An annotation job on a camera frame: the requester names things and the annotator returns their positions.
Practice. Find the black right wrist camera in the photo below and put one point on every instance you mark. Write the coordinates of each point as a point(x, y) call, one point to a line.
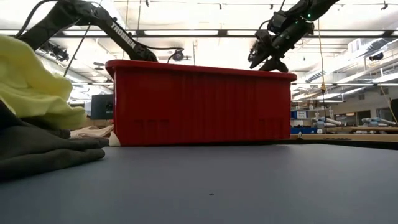
point(264, 37)

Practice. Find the dark grey shorts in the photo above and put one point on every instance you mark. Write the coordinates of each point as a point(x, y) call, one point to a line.
point(46, 152)

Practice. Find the black ceiling dome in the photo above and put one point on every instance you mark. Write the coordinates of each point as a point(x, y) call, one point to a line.
point(376, 56)

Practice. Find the red plastic bin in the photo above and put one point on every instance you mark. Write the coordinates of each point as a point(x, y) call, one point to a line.
point(202, 105)

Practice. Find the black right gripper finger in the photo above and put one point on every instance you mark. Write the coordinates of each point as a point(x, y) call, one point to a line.
point(261, 60)
point(275, 66)

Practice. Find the black ceiling light fixture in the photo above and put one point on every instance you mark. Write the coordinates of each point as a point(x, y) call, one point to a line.
point(99, 66)

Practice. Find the black ceiling spotlight cluster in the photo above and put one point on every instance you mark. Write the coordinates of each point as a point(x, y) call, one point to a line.
point(57, 53)

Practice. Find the white sign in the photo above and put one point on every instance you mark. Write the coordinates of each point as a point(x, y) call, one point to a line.
point(302, 115)

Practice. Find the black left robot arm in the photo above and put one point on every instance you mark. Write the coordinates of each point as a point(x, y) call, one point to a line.
point(124, 34)

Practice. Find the black overhead camera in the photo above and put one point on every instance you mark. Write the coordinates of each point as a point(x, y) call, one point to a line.
point(252, 51)

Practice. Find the blue storage bins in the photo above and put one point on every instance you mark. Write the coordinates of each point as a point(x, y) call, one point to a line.
point(306, 130)

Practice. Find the black aluminium rig frame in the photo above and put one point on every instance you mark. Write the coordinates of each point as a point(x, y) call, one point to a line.
point(357, 145)

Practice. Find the long wooden workbench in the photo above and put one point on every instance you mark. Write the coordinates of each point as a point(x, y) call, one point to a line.
point(373, 128)

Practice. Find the cream canvas tote bag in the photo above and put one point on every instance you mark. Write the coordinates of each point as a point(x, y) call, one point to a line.
point(93, 131)

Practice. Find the yellow t-shirt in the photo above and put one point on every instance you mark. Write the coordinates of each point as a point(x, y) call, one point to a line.
point(31, 87)

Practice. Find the black flat screen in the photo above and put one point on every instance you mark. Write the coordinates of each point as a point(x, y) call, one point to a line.
point(102, 107)

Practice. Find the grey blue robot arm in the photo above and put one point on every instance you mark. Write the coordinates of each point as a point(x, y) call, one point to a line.
point(379, 120)
point(329, 121)

